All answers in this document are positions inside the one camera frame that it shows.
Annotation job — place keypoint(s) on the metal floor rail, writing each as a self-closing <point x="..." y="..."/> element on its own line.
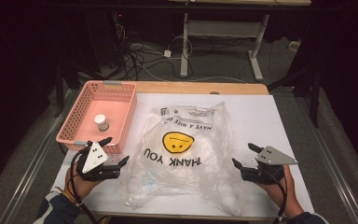
<point x="28" y="174"/>
<point x="332" y="168"/>

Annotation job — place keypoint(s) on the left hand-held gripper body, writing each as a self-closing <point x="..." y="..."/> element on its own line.
<point x="94" y="157"/>

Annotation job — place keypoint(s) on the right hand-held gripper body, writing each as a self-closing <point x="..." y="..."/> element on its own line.
<point x="273" y="157"/>

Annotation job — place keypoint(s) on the clear plastic smiley bag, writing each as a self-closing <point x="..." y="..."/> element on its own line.
<point x="180" y="161"/>

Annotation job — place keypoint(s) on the pink perforated plastic basket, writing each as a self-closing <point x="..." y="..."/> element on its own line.
<point x="105" y="107"/>

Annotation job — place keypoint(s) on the white sheet table cover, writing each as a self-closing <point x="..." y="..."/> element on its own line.
<point x="261" y="124"/>

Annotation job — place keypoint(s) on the person's left hand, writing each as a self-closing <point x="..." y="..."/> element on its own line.
<point x="77" y="185"/>

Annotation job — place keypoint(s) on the black metal stand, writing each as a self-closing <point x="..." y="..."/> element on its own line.
<point x="59" y="90"/>
<point x="314" y="93"/>

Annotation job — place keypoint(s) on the white power strip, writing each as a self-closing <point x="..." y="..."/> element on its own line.
<point x="294" y="46"/>

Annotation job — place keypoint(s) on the small white power adapter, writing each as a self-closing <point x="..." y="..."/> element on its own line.
<point x="167" y="53"/>

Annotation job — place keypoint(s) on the white metal desk frame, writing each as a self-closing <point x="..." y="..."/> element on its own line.
<point x="223" y="28"/>

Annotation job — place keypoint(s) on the person's right hand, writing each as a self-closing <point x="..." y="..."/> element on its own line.
<point x="281" y="191"/>

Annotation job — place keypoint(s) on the small white-lidded jar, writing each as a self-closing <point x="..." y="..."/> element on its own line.
<point x="101" y="122"/>

